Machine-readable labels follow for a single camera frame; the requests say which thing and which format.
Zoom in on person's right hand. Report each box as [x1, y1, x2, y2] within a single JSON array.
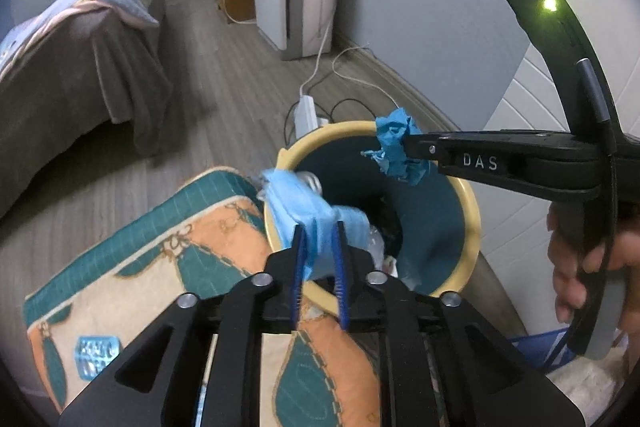
[[546, 202, 640, 333]]

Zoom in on black cable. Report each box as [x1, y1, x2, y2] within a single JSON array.
[[284, 96, 396, 148]]

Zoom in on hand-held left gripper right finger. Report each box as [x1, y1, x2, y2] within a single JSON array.
[[334, 221, 586, 427]]

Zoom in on blue paper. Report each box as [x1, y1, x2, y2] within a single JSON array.
[[361, 108, 438, 185]]

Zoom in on white panelled door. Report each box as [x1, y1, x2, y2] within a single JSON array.
[[481, 0, 640, 228]]

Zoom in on teal bin with yellow rim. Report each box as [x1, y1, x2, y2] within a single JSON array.
[[263, 121, 482, 315]]

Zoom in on wooden bed with grey cover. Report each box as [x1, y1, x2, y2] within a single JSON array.
[[0, 0, 173, 220]]

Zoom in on blue face mask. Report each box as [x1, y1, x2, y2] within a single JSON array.
[[260, 169, 371, 283]]

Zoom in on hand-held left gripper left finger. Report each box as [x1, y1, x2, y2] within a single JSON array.
[[59, 224, 306, 427]]

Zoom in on silver blister pack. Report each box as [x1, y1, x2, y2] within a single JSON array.
[[75, 334, 122, 380]]

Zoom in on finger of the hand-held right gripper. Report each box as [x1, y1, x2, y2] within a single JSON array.
[[401, 131, 448, 168]]

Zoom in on blue cloth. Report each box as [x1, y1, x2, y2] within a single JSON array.
[[510, 327, 626, 375]]

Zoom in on white fluffy blanket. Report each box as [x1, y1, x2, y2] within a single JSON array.
[[544, 354, 632, 410]]

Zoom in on teal and orange printed cushion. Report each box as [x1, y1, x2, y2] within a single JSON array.
[[22, 167, 396, 427]]

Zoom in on white power strip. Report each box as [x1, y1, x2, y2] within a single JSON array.
[[295, 94, 331, 132]]

